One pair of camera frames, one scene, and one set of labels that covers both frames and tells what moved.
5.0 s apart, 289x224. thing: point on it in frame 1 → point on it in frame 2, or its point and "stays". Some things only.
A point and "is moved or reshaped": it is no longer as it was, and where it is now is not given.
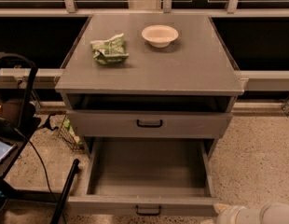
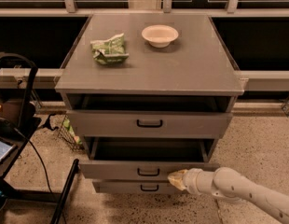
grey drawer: [147, 176] is moved or reshaped
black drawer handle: [147, 214] → [148, 175]
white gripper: [234, 216] → [190, 180]
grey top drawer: [150, 124] stays
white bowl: [159, 35] stays
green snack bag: [111, 51] stays
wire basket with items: [67, 133] stays
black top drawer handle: [149, 125] stays
